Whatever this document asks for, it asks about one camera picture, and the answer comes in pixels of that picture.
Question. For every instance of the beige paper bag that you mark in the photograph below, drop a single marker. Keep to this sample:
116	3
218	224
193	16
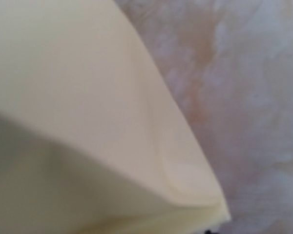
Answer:
91	140

